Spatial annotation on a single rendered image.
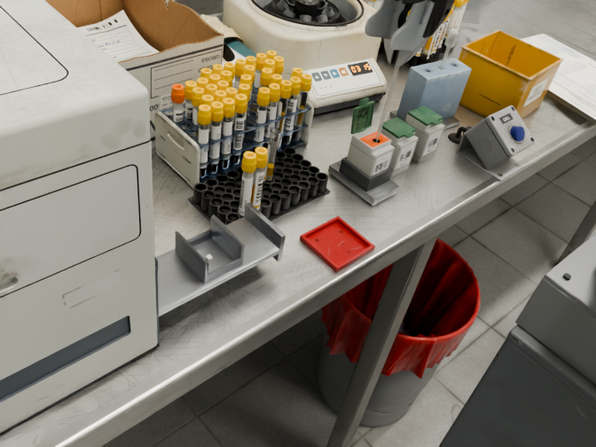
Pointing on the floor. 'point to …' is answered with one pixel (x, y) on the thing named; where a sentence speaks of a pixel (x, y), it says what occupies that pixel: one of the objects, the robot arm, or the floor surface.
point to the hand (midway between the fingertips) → (400, 53)
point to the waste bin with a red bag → (426, 332)
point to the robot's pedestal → (527, 401)
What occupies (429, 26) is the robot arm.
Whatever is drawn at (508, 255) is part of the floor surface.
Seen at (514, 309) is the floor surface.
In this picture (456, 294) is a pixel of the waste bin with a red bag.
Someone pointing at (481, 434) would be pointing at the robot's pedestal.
